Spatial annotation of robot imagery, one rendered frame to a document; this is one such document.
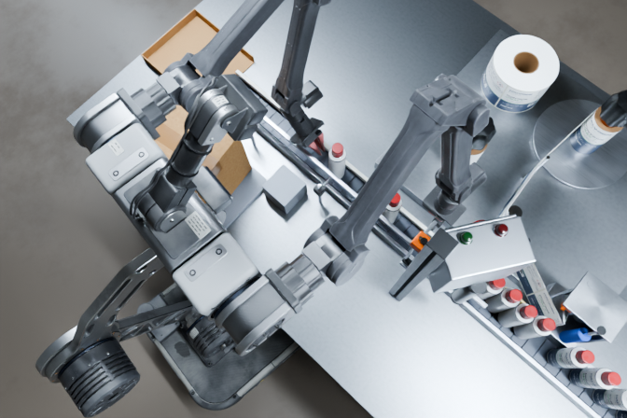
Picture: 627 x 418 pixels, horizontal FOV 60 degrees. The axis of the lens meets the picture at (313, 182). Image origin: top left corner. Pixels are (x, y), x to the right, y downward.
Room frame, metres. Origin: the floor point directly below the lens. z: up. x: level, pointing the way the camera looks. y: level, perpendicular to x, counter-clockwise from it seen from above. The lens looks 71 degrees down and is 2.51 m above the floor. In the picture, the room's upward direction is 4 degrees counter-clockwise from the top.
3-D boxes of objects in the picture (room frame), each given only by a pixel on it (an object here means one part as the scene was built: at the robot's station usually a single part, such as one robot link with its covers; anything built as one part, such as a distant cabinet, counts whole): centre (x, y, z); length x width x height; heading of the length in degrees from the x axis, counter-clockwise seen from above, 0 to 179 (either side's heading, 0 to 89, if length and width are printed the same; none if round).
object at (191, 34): (1.07, 0.37, 0.85); 0.30 x 0.26 x 0.04; 43
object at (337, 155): (0.59, -0.08, 0.98); 0.05 x 0.05 x 0.20
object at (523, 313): (0.10, -0.53, 0.98); 0.05 x 0.05 x 0.20
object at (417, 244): (0.30, -0.28, 1.05); 0.10 x 0.04 x 0.33; 133
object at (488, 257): (0.20, -0.32, 1.38); 0.17 x 0.10 x 0.19; 98
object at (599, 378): (-0.07, -0.70, 0.98); 0.05 x 0.05 x 0.20
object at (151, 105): (0.57, 0.34, 1.45); 0.09 x 0.08 x 0.12; 36
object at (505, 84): (0.85, -0.68, 0.95); 0.20 x 0.20 x 0.14
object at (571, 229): (0.55, -0.72, 0.86); 0.80 x 0.67 x 0.05; 43
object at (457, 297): (0.15, -0.35, 1.18); 0.04 x 0.04 x 0.21
